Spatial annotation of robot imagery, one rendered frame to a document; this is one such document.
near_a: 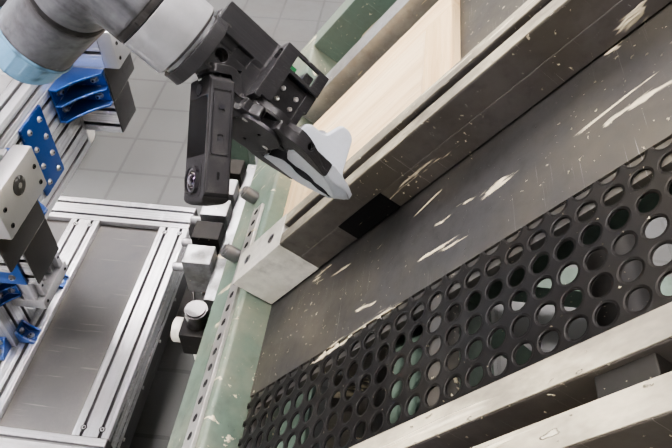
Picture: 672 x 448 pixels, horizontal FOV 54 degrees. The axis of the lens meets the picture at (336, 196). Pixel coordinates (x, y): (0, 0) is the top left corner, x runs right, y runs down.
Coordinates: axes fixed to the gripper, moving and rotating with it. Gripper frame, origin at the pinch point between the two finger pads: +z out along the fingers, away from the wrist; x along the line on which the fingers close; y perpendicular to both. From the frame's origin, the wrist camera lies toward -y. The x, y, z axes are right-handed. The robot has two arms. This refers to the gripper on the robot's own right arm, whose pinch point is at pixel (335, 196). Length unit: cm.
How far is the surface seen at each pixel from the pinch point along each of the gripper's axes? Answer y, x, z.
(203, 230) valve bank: 3, 66, 13
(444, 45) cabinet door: 34.2, 14.3, 10.4
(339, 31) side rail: 56, 64, 14
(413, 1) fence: 48, 30, 10
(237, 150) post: 32, 100, 21
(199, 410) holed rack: -24.4, 28.7, 13.4
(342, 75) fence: 38, 47, 13
